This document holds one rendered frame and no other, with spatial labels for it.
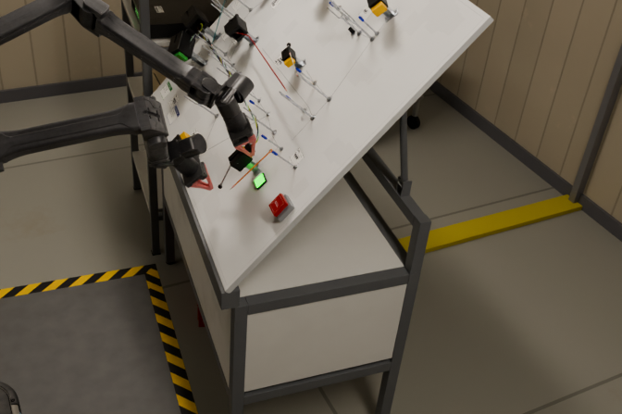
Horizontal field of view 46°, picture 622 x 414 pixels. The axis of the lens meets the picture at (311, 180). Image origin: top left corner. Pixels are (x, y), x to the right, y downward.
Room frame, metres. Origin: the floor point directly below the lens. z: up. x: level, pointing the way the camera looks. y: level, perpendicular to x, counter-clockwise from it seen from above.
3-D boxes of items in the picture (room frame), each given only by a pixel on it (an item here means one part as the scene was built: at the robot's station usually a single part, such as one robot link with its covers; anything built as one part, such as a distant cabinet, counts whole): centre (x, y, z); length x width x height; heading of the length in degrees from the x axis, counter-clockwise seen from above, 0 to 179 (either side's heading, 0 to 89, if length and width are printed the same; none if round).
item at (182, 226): (2.32, 0.51, 0.60); 0.55 x 0.02 x 0.39; 23
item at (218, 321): (1.82, 0.30, 0.60); 0.55 x 0.03 x 0.39; 23
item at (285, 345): (2.19, 0.13, 0.60); 1.17 x 0.58 x 0.40; 23
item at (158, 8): (2.92, 0.63, 1.09); 0.35 x 0.33 x 0.07; 23
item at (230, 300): (2.06, 0.42, 0.83); 1.18 x 0.05 x 0.06; 23
